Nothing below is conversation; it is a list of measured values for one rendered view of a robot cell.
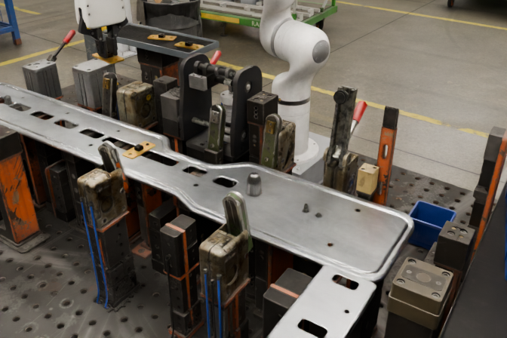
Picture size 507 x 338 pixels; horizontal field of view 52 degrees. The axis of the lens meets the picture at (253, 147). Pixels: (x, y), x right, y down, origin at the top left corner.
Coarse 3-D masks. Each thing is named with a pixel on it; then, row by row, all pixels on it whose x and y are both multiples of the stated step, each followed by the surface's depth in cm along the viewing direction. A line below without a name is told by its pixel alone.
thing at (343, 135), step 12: (336, 96) 106; (348, 96) 107; (336, 108) 109; (348, 108) 108; (336, 120) 110; (348, 120) 109; (336, 132) 112; (348, 132) 110; (336, 144) 113; (348, 144) 112
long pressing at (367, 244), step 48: (0, 96) 159; (48, 144) 133; (96, 144) 131; (192, 192) 112; (240, 192) 112; (288, 192) 112; (336, 192) 112; (288, 240) 98; (336, 240) 98; (384, 240) 98
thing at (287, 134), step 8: (264, 128) 124; (288, 128) 125; (280, 136) 122; (288, 136) 125; (280, 144) 123; (288, 144) 126; (280, 152) 124; (288, 152) 128; (280, 160) 125; (288, 160) 129; (272, 168) 127; (280, 168) 126; (288, 168) 130
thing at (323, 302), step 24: (312, 288) 87; (336, 288) 87; (360, 288) 87; (288, 312) 82; (312, 312) 82; (336, 312) 82; (360, 312) 82; (288, 336) 78; (312, 336) 78; (336, 336) 78
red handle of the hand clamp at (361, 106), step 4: (360, 104) 118; (364, 104) 118; (356, 108) 118; (360, 108) 117; (364, 108) 118; (356, 112) 117; (360, 112) 117; (356, 116) 116; (360, 116) 117; (352, 120) 116; (356, 120) 116; (360, 120) 117; (352, 124) 116; (356, 124) 116; (352, 128) 115; (352, 132) 116; (336, 148) 114; (340, 148) 114; (336, 152) 113; (340, 152) 113; (332, 156) 114; (336, 156) 113; (336, 160) 114
